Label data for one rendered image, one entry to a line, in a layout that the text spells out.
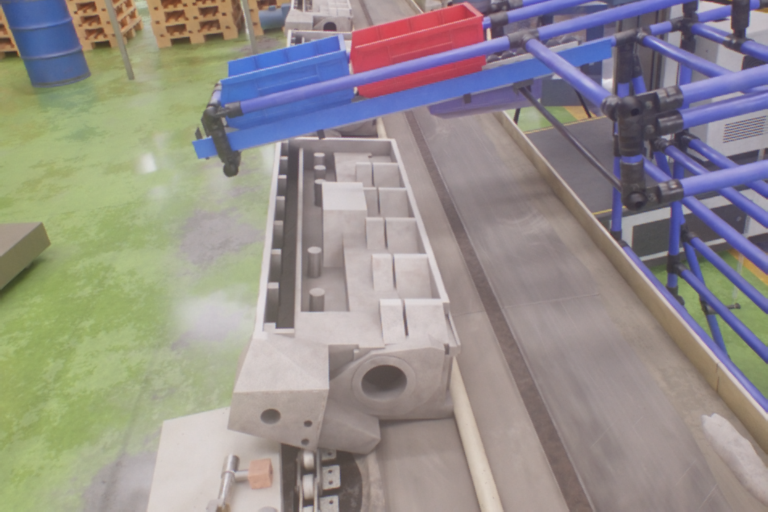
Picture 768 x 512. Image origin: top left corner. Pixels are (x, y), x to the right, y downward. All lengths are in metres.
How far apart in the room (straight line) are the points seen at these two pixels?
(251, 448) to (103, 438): 1.48
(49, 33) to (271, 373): 6.91
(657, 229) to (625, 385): 1.65
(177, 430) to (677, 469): 0.87
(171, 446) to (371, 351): 0.40
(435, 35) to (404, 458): 0.87
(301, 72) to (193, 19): 7.31
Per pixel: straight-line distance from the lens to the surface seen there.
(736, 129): 3.32
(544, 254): 1.81
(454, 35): 1.55
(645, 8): 1.63
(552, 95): 5.10
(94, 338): 3.28
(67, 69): 7.96
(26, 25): 7.91
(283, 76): 1.54
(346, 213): 1.62
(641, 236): 3.00
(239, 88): 1.56
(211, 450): 1.33
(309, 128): 1.56
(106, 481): 2.57
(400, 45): 1.54
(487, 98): 2.05
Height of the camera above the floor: 1.69
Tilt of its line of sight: 27 degrees down
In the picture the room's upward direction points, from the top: 8 degrees counter-clockwise
